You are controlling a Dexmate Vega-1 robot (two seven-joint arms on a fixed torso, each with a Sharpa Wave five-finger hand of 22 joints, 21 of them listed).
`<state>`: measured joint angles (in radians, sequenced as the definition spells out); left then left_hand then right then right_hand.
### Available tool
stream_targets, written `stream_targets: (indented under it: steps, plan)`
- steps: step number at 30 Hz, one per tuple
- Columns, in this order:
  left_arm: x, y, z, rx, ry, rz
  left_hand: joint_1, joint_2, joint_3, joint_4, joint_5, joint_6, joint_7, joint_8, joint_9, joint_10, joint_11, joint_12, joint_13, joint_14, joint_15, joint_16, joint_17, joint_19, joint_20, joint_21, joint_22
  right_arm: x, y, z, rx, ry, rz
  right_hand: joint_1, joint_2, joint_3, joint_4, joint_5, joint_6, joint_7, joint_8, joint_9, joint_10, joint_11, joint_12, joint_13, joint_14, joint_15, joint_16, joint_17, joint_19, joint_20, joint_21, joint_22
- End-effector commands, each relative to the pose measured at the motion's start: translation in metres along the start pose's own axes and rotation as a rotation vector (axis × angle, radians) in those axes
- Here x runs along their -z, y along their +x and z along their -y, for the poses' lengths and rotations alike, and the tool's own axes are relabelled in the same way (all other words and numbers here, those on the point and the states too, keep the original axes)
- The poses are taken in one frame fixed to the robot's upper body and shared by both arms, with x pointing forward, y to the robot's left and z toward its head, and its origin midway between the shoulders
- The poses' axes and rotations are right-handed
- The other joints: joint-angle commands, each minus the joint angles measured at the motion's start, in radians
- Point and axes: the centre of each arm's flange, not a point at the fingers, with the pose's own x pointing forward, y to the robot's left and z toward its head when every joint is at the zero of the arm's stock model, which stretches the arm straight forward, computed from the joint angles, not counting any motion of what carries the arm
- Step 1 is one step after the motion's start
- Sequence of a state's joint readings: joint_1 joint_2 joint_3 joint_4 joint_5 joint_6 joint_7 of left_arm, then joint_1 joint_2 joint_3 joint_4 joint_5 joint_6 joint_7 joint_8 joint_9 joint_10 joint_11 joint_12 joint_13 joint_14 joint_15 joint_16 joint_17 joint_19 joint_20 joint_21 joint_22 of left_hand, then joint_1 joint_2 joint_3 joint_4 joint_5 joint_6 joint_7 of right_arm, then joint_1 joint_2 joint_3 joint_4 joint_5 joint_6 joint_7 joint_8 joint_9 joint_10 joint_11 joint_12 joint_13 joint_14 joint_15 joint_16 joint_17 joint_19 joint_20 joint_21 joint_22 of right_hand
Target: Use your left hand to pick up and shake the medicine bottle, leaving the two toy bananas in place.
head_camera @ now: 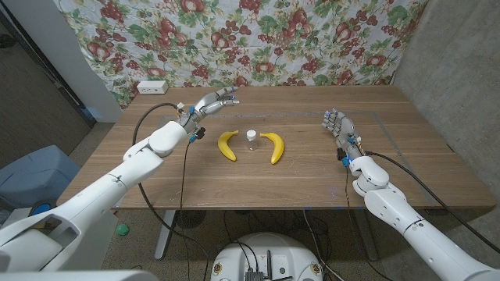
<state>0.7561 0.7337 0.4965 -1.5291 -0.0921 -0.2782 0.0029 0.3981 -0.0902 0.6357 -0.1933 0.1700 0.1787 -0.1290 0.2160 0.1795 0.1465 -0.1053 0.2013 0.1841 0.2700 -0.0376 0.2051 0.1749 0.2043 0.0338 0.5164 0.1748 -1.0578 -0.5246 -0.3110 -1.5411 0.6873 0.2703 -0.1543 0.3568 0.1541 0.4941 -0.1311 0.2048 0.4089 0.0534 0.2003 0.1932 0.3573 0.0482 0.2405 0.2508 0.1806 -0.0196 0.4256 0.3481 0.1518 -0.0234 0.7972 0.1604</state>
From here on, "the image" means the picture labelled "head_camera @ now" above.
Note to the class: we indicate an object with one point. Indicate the yellow toy banana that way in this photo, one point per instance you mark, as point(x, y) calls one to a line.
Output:
point(225, 151)
point(278, 150)

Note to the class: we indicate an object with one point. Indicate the white table leg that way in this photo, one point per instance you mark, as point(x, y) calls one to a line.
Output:
point(166, 230)

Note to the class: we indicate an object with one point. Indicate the clear medicine bottle white cap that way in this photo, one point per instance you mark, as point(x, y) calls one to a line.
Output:
point(252, 135)

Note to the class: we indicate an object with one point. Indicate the blue-grey plastic bin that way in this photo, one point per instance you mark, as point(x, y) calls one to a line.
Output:
point(35, 175)

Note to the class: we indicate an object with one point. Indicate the small green ball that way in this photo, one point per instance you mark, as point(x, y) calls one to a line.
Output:
point(122, 230)

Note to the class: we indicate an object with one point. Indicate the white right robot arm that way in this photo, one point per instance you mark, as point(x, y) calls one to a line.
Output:
point(398, 210)

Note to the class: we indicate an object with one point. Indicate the floral fruit print backdrop cloth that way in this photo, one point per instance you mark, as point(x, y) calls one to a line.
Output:
point(254, 39)

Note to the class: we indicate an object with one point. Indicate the black door frame strip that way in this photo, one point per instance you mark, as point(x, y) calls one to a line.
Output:
point(89, 116)

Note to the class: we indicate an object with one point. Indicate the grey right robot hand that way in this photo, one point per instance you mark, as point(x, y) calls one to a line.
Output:
point(343, 129)

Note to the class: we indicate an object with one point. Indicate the blue and black foot pedal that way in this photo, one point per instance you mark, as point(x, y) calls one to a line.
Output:
point(39, 208)

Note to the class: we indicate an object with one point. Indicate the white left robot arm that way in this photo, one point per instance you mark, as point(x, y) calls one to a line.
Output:
point(97, 195)

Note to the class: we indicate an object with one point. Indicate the white power strip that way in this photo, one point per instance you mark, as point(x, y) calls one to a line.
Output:
point(152, 87)

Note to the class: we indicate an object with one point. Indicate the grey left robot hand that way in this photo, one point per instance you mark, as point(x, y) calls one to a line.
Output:
point(207, 106)

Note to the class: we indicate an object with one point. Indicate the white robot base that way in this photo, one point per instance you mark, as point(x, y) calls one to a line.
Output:
point(269, 250)

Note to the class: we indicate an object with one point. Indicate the grey table leg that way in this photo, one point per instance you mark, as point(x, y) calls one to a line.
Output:
point(365, 234)

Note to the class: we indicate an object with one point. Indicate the black round floor grille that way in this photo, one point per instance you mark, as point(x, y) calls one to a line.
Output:
point(190, 218)

